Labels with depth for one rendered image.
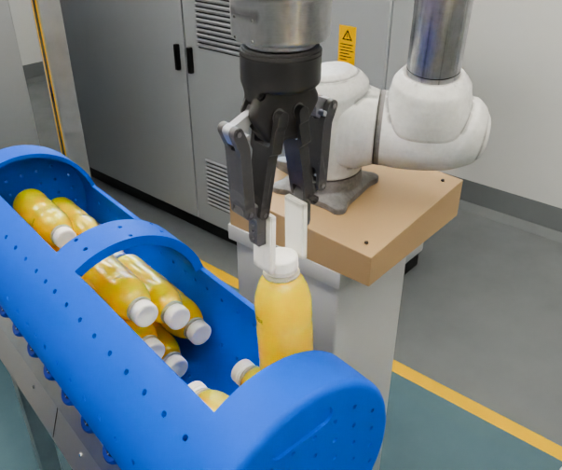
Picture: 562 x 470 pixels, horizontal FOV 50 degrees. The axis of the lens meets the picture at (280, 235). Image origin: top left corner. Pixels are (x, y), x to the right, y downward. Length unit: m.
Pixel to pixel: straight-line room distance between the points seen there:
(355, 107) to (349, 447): 0.68
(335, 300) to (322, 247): 0.13
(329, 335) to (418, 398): 1.10
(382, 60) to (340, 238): 1.17
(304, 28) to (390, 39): 1.74
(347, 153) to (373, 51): 1.08
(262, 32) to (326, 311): 0.88
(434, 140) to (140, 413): 0.76
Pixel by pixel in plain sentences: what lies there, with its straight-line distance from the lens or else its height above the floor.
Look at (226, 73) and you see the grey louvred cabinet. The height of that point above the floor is 0.93.
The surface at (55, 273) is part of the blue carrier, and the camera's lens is 0.93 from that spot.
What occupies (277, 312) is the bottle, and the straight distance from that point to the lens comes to 0.67.
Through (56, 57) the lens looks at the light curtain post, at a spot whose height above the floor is 1.25.
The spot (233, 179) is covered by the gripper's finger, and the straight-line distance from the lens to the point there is 0.58.
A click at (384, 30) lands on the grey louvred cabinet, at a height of 1.23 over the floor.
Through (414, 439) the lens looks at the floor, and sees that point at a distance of 2.27.
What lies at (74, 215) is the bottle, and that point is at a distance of 1.23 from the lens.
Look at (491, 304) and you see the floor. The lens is 2.95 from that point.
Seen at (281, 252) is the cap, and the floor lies 1.34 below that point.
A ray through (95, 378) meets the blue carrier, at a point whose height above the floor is 1.16.
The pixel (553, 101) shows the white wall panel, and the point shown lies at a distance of 3.42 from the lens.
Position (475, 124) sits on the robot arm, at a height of 1.28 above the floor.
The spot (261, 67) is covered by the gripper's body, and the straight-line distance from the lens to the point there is 0.54.
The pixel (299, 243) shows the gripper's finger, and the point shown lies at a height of 1.35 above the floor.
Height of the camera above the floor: 1.70
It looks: 31 degrees down
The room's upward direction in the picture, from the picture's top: straight up
